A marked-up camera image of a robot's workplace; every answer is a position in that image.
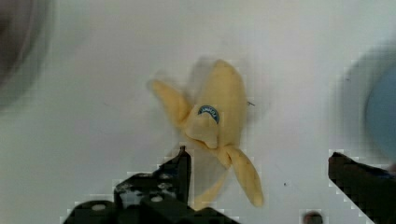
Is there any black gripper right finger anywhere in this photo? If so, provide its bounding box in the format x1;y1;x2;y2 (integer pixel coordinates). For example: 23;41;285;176
328;152;396;224

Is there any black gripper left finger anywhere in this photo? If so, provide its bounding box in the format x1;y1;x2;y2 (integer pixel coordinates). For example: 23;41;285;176
114;146;191;209

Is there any peeled plush banana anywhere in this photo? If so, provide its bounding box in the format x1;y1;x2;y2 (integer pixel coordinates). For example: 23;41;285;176
151;60;264;207

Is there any blue cup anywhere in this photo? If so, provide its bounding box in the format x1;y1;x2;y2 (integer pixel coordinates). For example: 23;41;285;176
341;47;396;163

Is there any grey oval plate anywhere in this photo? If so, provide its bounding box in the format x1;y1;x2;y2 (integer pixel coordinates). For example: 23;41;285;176
0;0;53;108

